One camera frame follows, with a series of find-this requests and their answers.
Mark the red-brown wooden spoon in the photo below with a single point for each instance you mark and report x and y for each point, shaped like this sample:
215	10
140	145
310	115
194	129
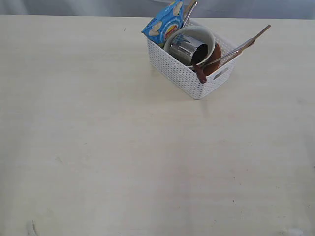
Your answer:
200	74

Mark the brown wooden chopstick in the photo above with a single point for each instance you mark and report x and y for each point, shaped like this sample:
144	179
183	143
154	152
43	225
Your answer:
261	32

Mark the silver metal fork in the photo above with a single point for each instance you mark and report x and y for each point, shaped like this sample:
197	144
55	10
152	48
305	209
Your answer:
236	50

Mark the white woven plastic basket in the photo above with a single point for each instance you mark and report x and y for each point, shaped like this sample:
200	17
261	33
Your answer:
184	77

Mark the shiny steel cup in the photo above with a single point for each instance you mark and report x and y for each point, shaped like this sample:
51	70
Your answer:
187	49

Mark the brown wooden plate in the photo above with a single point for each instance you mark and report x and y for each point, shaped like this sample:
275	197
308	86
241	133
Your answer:
210	68

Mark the blue chips snack bag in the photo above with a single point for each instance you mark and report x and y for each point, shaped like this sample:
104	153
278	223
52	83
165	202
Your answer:
163	25

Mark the grey-green ceramic bowl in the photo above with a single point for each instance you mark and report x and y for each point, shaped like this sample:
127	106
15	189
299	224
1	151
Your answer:
198	32

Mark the silver metal utensil handle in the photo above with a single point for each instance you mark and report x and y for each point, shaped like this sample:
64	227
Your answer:
186	17

